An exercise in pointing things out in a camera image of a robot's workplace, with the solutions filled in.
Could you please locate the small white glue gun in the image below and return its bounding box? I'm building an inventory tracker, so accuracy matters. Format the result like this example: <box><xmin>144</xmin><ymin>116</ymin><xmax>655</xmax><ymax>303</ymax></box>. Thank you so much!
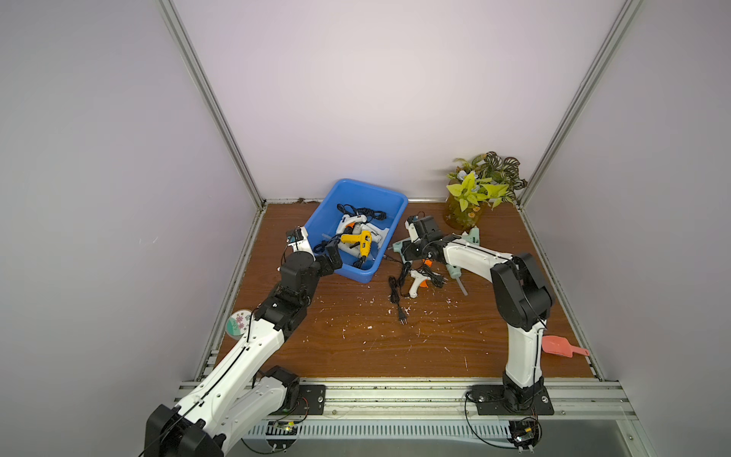
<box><xmin>409</xmin><ymin>270</ymin><xmax>430</xmax><ymax>299</ymax></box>

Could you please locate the yellow glue gun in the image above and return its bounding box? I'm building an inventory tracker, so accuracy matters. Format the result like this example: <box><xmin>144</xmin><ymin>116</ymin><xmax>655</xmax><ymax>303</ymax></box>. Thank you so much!
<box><xmin>338</xmin><ymin>230</ymin><xmax>372</xmax><ymax>268</ymax></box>

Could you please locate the white glue gun orange trigger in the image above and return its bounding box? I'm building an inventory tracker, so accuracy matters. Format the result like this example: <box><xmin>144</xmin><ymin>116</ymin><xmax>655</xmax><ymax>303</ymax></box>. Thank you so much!
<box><xmin>336</xmin><ymin>214</ymin><xmax>367</xmax><ymax>234</ymax></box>

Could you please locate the large white glue gun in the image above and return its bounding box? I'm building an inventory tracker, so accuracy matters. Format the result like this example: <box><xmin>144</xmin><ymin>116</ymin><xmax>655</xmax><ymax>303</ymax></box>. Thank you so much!
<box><xmin>343</xmin><ymin>223</ymin><xmax>389</xmax><ymax>251</ymax></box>

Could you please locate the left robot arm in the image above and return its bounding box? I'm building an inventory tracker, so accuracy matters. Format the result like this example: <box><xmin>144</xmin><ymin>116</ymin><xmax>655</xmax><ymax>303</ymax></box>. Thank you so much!
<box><xmin>141</xmin><ymin>248</ymin><xmax>343</xmax><ymax>456</ymax></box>

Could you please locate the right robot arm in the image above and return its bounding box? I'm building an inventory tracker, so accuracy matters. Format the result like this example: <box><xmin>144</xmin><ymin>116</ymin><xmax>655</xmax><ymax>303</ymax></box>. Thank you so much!
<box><xmin>401</xmin><ymin>216</ymin><xmax>554</xmax><ymax>411</ymax></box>

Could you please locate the mint glue gun with stick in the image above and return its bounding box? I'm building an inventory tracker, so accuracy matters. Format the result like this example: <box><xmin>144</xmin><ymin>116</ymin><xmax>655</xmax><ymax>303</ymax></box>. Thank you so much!
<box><xmin>445</xmin><ymin>264</ymin><xmax>468</xmax><ymax>296</ymax></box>

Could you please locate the blue plastic storage box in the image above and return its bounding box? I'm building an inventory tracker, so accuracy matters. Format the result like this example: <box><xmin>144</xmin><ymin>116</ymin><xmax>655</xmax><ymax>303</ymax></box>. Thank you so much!
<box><xmin>305</xmin><ymin>179</ymin><xmax>409</xmax><ymax>284</ymax></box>

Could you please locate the mint glue gun back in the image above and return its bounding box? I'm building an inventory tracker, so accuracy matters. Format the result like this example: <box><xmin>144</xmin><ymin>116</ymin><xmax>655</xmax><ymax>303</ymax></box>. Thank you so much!
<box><xmin>461</xmin><ymin>227</ymin><xmax>481</xmax><ymax>246</ymax></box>

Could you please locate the potted green plant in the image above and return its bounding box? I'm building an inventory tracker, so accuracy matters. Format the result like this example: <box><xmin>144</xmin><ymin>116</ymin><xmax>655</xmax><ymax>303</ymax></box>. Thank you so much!
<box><xmin>444</xmin><ymin>152</ymin><xmax>527</xmax><ymax>230</ymax></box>

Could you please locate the round tape roll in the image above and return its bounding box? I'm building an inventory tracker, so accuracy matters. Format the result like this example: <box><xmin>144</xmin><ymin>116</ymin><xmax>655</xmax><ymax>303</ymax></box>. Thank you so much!
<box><xmin>225</xmin><ymin>310</ymin><xmax>251</xmax><ymax>340</ymax></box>

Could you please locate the pink plastic scoop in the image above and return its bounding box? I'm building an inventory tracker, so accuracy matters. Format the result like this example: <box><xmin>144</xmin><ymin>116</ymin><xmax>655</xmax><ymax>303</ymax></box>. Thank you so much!
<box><xmin>542</xmin><ymin>335</ymin><xmax>590</xmax><ymax>358</ymax></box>

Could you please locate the left control board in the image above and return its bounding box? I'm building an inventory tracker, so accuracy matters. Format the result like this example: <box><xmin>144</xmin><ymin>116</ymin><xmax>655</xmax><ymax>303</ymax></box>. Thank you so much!
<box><xmin>265</xmin><ymin>421</ymin><xmax>299</xmax><ymax>453</ymax></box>

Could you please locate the control board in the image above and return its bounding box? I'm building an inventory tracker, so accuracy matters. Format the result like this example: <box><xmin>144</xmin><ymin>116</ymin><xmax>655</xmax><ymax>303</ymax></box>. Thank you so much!
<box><xmin>265</xmin><ymin>421</ymin><xmax>299</xmax><ymax>453</ymax></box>
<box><xmin>508</xmin><ymin>417</ymin><xmax>543</xmax><ymax>452</ymax></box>

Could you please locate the right control board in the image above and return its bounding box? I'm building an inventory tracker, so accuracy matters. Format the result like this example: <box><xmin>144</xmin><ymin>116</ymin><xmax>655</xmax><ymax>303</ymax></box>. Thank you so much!
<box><xmin>508</xmin><ymin>417</ymin><xmax>543</xmax><ymax>452</ymax></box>

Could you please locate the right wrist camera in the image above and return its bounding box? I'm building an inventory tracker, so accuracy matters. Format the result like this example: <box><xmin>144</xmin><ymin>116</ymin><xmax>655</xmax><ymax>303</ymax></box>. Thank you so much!
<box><xmin>405</xmin><ymin>216</ymin><xmax>444</xmax><ymax>242</ymax></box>

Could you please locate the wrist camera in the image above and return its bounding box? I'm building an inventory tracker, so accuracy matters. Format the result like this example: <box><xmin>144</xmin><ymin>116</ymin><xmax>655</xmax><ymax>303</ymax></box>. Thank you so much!
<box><xmin>405</xmin><ymin>216</ymin><xmax>444</xmax><ymax>242</ymax></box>
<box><xmin>287</xmin><ymin>227</ymin><xmax>314</xmax><ymax>256</ymax></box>

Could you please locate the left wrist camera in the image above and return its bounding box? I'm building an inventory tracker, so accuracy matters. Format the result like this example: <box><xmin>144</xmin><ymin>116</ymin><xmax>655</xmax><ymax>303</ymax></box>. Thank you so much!
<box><xmin>287</xmin><ymin>227</ymin><xmax>314</xmax><ymax>256</ymax></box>

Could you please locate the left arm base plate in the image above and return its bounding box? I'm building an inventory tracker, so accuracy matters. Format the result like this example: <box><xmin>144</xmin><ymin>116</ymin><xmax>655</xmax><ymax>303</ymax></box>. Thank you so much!
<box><xmin>273</xmin><ymin>384</ymin><xmax>327</xmax><ymax>417</ymax></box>

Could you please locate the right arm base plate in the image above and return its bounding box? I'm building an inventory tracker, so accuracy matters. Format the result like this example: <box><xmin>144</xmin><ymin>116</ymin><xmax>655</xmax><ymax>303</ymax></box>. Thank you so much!
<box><xmin>466</xmin><ymin>384</ymin><xmax>555</xmax><ymax>416</ymax></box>

